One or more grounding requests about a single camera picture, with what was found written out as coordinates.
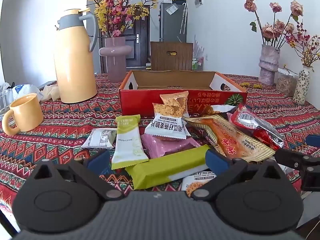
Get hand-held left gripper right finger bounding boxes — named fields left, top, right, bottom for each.
left=186, top=148, right=284, bottom=202

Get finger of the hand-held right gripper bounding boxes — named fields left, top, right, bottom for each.
left=305, top=135, right=320, bottom=147
left=274, top=149, right=320, bottom=192

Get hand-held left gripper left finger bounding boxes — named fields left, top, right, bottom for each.
left=30, top=149, right=125, bottom=200

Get small white snack packet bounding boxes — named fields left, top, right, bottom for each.
left=81, top=128, right=117, bottom=150

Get large orange snack packet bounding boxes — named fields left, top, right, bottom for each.
left=186, top=115, right=275, bottom=162

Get white orange oat crisp packet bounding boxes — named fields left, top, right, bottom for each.
left=182, top=171, right=218, bottom=198
left=160, top=91, right=190, bottom=118
left=144, top=103, right=191, bottom=140

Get green white snack packet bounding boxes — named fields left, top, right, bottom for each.
left=111, top=114, right=150, bottom=170

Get red snack packet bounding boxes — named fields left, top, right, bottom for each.
left=227, top=104, right=284, bottom=151

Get silver foil packet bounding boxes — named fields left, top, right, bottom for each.
left=209, top=104, right=237, bottom=117

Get pink snack packet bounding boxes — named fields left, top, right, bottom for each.
left=140, top=133, right=202, bottom=159

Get long green bar packet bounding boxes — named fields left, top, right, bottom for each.
left=124, top=144, right=212, bottom=190

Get red cardboard box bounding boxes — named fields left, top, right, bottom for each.
left=118, top=70, right=248, bottom=118

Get patterned red tablecloth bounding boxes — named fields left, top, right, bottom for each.
left=0, top=73, right=320, bottom=240

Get floral patterned vase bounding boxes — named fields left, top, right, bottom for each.
left=292, top=64, right=310, bottom=105

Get glass jar with lid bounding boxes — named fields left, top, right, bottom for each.
left=276, top=68, right=299, bottom=97

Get cream cloth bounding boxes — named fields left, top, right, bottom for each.
left=40, top=85, right=60, bottom=102

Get fallen yellow petals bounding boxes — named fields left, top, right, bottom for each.
left=241, top=81, right=263, bottom=89

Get yellow mug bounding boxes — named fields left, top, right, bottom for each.
left=2, top=93, right=44, bottom=136

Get textured pink vase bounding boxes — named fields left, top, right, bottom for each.
left=258, top=44, right=280, bottom=86

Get smartphone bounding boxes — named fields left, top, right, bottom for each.
left=37, top=80, right=57, bottom=89

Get yellow thermos jug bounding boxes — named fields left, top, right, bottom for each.
left=53, top=8, right=98, bottom=104

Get metal rack with bottles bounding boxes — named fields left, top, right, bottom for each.
left=192, top=57, right=204, bottom=71

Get pink glass vase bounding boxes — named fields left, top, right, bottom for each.
left=99, top=36, right=132, bottom=83

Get white plastic bag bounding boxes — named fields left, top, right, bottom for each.
left=12, top=84, right=40, bottom=100

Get clear plastic container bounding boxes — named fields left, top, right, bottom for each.
left=0, top=82, right=14, bottom=117

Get white decorative leaves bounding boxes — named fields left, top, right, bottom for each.
left=194, top=40, right=205, bottom=59

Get wooden chair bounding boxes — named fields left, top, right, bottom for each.
left=150, top=41, right=194, bottom=71

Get dark brown door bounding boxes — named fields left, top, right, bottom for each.
left=125, top=5, right=150, bottom=67

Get dried pink roses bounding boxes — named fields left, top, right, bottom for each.
left=242, top=0, right=304, bottom=48

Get grey refrigerator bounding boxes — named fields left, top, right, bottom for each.
left=159, top=1, right=187, bottom=43

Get white folded umbrella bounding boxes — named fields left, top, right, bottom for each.
left=180, top=2, right=188, bottom=34

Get pink and yellow flower branches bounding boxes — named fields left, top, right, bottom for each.
left=77, top=0, right=184, bottom=38

